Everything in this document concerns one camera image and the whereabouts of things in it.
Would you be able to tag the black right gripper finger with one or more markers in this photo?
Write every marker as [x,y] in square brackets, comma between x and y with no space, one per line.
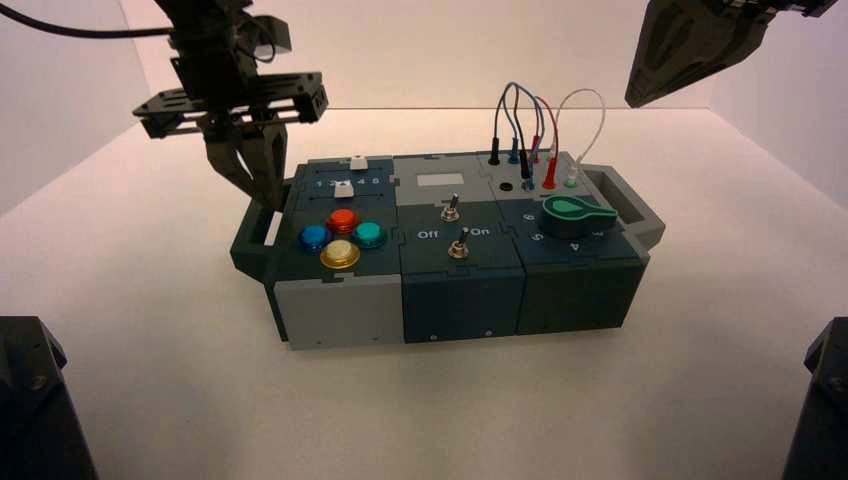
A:
[662,46]
[729,43]

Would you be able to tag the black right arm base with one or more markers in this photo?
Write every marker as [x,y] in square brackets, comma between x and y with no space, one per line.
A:
[821,411]

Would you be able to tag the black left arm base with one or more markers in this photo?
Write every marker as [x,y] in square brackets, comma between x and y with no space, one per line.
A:
[33,411]

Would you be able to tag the yellow round push button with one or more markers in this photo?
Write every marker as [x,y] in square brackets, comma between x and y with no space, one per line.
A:
[340,254]

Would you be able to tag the blue round push button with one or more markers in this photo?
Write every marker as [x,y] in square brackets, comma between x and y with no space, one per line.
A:
[314,238]

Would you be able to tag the green rotary dial knob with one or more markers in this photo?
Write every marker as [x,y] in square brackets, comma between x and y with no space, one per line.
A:
[570,217]

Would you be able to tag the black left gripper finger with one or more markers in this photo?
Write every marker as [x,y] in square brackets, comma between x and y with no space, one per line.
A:
[228,159]
[270,166]

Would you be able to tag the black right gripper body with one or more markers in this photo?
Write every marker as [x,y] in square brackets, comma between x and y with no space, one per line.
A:
[775,8]

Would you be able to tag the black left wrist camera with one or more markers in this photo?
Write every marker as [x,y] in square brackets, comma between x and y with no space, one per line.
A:
[273,33]

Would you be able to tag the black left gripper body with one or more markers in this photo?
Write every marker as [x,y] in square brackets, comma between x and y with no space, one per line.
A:
[218,79]

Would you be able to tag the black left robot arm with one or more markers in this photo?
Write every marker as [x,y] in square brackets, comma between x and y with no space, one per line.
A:
[205,13]

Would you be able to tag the red round push button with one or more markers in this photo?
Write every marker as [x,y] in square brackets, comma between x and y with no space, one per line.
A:
[342,220]

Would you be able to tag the dark teal grey control box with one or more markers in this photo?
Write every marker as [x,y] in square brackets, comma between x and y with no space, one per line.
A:
[464,298]

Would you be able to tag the metal toggle switch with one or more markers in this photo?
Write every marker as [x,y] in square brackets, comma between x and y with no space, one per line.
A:
[458,248]
[452,210]

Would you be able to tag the teal round push button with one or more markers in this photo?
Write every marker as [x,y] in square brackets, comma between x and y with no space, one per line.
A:
[369,234]

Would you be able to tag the white slider knob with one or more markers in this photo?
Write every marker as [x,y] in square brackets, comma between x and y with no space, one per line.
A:
[342,191]
[358,163]

